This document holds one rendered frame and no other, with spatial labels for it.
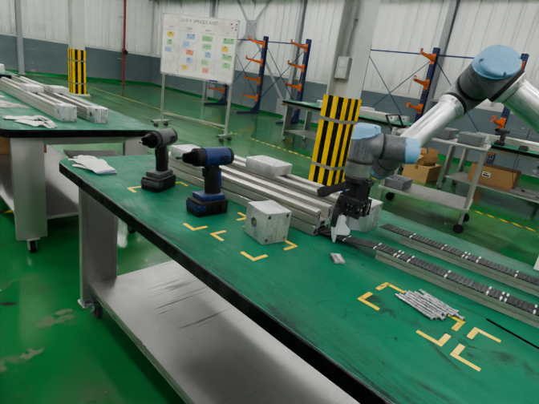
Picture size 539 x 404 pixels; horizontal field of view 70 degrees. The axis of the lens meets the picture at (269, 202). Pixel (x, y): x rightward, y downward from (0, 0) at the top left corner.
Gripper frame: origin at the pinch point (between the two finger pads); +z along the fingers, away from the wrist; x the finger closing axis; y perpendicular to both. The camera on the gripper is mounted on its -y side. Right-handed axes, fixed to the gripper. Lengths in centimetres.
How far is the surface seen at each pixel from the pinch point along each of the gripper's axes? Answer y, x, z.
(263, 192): -27.7, -5.0, -6.4
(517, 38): -98, 777, -170
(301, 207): -11.5, -5.0, -6.6
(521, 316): 52, -2, 0
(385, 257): 16.9, -1.4, 0.1
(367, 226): 3.2, 15.1, -0.8
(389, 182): -94, 294, 47
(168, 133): -64, -18, -20
